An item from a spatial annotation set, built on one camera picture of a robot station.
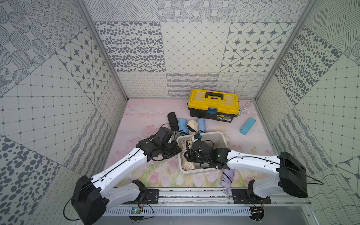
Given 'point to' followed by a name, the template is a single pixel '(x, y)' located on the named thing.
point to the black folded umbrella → (173, 121)
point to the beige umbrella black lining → (193, 126)
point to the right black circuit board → (257, 213)
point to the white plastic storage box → (218, 139)
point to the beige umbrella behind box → (227, 138)
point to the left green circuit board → (136, 210)
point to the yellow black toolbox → (219, 105)
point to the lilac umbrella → (227, 176)
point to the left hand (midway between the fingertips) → (182, 147)
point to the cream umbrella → (187, 165)
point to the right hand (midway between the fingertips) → (186, 156)
